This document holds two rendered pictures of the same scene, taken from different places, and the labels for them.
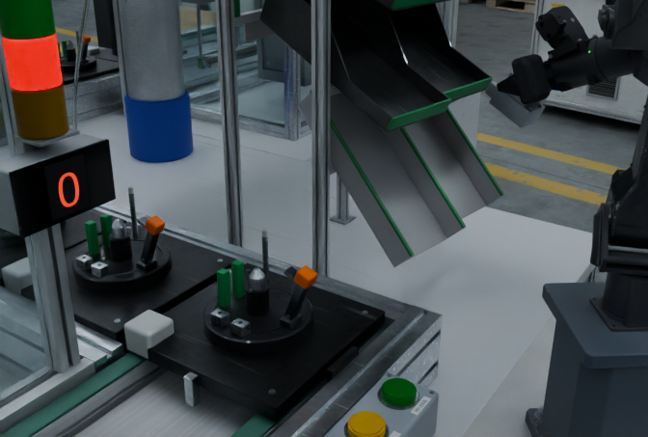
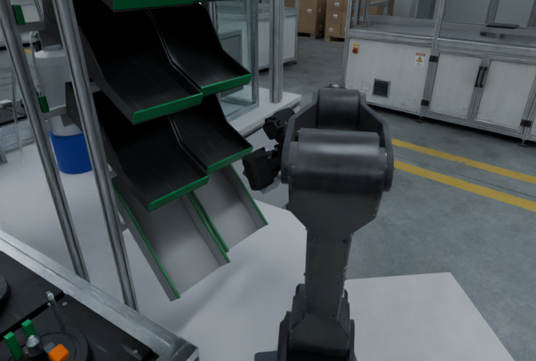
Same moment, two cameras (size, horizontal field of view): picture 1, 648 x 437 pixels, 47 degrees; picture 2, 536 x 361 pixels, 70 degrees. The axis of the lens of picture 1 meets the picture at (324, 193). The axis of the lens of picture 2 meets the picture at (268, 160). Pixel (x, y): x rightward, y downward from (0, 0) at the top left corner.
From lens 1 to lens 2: 0.48 m
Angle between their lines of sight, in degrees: 5
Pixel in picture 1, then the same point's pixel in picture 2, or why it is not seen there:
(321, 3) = (84, 114)
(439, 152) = (224, 194)
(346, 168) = (132, 228)
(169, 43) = not seen: hidden behind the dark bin
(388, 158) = (176, 209)
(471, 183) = (247, 213)
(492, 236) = (275, 234)
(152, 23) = (57, 87)
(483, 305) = (254, 303)
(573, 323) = not seen: outside the picture
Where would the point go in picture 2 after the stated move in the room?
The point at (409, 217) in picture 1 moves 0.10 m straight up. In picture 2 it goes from (189, 256) to (183, 215)
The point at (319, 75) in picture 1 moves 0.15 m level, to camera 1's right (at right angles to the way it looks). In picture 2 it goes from (96, 166) to (183, 164)
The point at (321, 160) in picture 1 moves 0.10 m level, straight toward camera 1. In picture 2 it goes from (110, 225) to (91, 262)
